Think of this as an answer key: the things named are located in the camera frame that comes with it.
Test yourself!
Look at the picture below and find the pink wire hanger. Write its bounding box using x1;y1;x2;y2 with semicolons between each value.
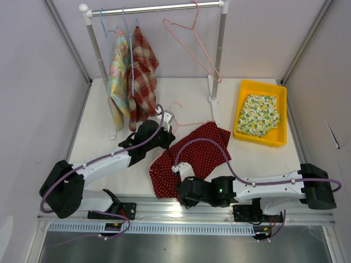
149;101;206;171
162;1;222;83

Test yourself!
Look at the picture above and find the red polka dot skirt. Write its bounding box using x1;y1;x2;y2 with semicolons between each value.
149;122;231;199

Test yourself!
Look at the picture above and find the lemon print cloth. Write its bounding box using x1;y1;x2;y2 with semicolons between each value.
236;94;280;138

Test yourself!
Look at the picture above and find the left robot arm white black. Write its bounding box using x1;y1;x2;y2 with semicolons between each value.
39;120;175;219

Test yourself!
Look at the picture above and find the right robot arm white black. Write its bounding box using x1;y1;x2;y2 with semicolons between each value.
172;162;337;221

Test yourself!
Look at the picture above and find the red plaid garment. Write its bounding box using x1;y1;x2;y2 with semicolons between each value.
127;26;159;132

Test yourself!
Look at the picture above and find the pastel floral garment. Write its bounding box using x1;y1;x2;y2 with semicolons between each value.
107;30;131;132

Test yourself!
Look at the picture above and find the yellow plastic tray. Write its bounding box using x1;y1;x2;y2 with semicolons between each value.
233;79;287;147

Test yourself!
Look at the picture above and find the clothes rack metal white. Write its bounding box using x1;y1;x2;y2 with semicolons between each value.
79;1;229;125

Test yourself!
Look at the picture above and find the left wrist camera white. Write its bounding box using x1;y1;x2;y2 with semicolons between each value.
156;107;174;132

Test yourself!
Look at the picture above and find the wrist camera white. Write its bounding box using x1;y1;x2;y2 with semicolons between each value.
172;162;195;181
156;107;174;132

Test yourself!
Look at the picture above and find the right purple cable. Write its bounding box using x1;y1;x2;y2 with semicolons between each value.
174;138;342;242

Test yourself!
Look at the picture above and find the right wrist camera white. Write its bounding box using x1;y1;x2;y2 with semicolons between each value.
172;162;195;181

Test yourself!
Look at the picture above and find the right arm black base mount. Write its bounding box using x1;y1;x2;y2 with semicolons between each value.
233;204;283;225

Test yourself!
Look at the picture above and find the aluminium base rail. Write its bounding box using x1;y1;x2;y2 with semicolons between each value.
35;193;337;228

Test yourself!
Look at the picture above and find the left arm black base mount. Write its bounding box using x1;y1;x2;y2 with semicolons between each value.
87;202;137;220

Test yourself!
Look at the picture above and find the white slotted cable duct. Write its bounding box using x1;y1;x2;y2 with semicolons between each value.
48;221;255;236

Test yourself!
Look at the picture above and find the blue wire hanger right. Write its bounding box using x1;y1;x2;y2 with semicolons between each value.
122;7;135;97

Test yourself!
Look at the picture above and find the blue wire hanger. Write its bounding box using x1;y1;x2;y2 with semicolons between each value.
99;8;119;95
122;7;135;97

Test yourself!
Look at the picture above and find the blue wire hanger left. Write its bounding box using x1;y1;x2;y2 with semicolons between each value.
99;8;119;95

